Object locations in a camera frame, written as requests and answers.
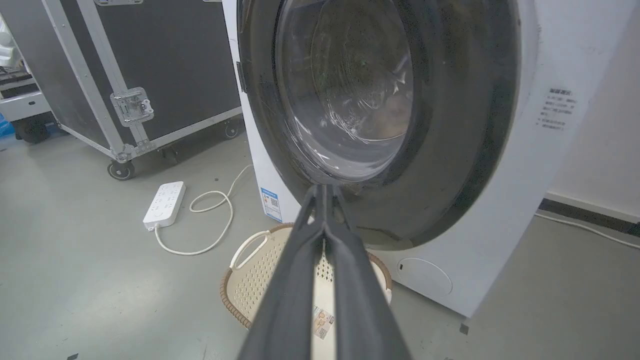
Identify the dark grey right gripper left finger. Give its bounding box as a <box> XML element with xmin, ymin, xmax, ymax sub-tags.
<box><xmin>237</xmin><ymin>184</ymin><xmax>326</xmax><ymax>360</ymax></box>

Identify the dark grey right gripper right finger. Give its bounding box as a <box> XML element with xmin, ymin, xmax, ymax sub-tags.
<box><xmin>325</xmin><ymin>185</ymin><xmax>413</xmax><ymax>360</ymax></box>

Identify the round black washing machine door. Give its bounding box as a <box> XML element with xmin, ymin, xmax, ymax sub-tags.
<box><xmin>236</xmin><ymin>0</ymin><xmax>522</xmax><ymax>251</ymax></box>

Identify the white front-load washing machine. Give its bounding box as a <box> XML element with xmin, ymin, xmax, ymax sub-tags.
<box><xmin>221</xmin><ymin>0</ymin><xmax>638</xmax><ymax>319</ymax></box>

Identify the cream perforated laundry basket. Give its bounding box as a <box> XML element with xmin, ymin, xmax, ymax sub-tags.
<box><xmin>220</xmin><ymin>222</ymin><xmax>393</xmax><ymax>360</ymax></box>

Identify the black flight case on wheels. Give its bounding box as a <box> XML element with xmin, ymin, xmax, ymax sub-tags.
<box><xmin>0</xmin><ymin>0</ymin><xmax>246</xmax><ymax>181</ymax></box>

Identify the white grey wheeled cart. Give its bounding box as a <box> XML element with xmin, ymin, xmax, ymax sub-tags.
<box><xmin>0</xmin><ymin>14</ymin><xmax>57</xmax><ymax>146</ymax></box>

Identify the white power strip with cord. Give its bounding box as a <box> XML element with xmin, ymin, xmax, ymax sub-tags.
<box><xmin>154</xmin><ymin>164</ymin><xmax>255</xmax><ymax>257</ymax></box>

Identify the white cable along wall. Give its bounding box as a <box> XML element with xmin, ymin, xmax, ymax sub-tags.
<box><xmin>534</xmin><ymin>212</ymin><xmax>640</xmax><ymax>250</ymax></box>

